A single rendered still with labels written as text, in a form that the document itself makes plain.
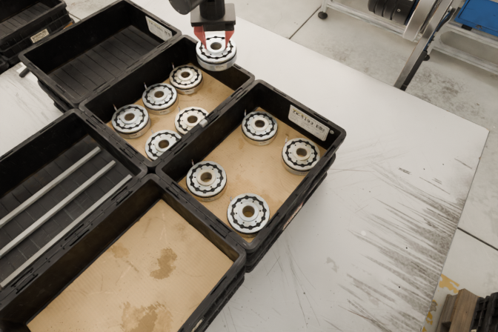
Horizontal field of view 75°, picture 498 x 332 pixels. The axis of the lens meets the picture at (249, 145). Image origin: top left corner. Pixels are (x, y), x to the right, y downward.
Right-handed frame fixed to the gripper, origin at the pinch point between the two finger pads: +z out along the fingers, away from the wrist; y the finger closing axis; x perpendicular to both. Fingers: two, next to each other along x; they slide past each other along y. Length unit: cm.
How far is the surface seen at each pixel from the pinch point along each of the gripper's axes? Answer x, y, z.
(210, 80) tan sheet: 9.8, -3.3, 22.7
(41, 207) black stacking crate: -31, -46, 22
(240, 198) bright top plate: -33.8, 3.5, 19.3
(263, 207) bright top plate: -36.6, 8.9, 19.2
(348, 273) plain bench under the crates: -50, 31, 35
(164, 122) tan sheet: -6.5, -16.9, 22.3
